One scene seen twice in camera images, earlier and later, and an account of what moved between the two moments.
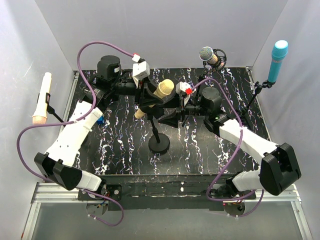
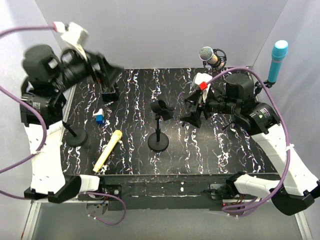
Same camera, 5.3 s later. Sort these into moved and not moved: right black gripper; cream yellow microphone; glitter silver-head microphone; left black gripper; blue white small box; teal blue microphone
Moved: left black gripper; right black gripper; cream yellow microphone
Not moved: blue white small box; teal blue microphone; glitter silver-head microphone
